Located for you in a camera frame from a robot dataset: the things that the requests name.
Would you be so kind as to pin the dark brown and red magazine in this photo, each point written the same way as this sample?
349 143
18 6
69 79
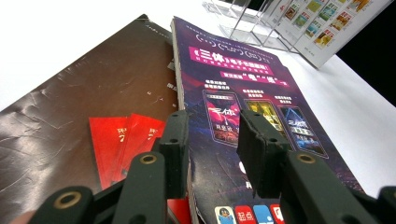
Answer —
77 93

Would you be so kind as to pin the clear acrylic book rack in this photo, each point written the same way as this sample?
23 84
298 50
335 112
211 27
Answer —
249 37

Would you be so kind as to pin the books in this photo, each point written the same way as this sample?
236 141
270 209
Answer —
323 49

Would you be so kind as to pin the purple magazine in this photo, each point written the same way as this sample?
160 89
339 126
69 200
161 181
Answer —
218 81

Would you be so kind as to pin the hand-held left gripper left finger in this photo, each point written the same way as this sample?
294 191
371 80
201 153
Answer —
176 155

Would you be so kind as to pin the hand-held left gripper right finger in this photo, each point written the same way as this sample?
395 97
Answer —
264 161

